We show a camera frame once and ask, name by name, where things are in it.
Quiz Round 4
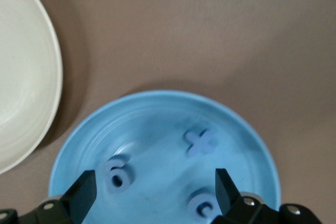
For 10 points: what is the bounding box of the blue foam letter x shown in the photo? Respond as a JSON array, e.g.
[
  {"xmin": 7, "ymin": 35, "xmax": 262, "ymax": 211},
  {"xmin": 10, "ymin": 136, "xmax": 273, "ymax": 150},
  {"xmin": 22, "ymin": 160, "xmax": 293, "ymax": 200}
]
[{"xmin": 183, "ymin": 129, "xmax": 219, "ymax": 158}]

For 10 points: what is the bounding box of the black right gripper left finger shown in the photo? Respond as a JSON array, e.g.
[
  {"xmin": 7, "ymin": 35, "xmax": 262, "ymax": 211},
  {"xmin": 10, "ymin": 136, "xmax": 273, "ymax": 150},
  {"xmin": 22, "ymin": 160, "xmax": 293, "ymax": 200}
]
[{"xmin": 0, "ymin": 169, "xmax": 98, "ymax": 224}]

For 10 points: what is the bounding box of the blue plate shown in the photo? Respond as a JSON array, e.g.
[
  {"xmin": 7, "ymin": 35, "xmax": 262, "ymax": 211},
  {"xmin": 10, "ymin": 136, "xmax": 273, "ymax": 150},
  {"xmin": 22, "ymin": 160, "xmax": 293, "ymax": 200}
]
[{"xmin": 48, "ymin": 90, "xmax": 282, "ymax": 224}]

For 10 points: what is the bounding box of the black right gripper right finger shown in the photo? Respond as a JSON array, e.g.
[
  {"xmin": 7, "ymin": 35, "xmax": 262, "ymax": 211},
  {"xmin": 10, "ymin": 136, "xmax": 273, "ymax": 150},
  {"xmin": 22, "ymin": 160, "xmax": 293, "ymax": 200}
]
[{"xmin": 209, "ymin": 167, "xmax": 324, "ymax": 224}]

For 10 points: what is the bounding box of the blue foam letter c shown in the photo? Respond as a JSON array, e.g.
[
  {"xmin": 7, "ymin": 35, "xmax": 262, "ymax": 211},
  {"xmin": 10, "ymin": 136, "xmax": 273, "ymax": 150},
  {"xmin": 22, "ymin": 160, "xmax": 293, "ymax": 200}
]
[{"xmin": 187, "ymin": 188, "xmax": 224, "ymax": 222}]

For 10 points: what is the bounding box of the beige plate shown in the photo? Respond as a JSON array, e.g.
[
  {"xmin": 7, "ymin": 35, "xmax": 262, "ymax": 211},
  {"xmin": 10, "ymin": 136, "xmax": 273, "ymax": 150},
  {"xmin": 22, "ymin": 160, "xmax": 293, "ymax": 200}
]
[{"xmin": 0, "ymin": 0, "xmax": 64, "ymax": 175}]

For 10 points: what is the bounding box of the brown table cover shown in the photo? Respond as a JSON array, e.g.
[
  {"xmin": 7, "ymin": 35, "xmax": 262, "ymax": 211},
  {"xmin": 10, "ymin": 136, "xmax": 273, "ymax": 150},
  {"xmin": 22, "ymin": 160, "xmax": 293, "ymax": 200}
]
[{"xmin": 0, "ymin": 0, "xmax": 336, "ymax": 224}]

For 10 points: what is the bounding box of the blue foam letter g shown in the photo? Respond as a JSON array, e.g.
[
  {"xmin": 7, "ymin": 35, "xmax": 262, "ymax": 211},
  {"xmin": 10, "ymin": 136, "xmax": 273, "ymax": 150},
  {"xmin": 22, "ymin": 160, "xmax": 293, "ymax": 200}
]
[{"xmin": 103, "ymin": 155, "xmax": 136, "ymax": 195}]

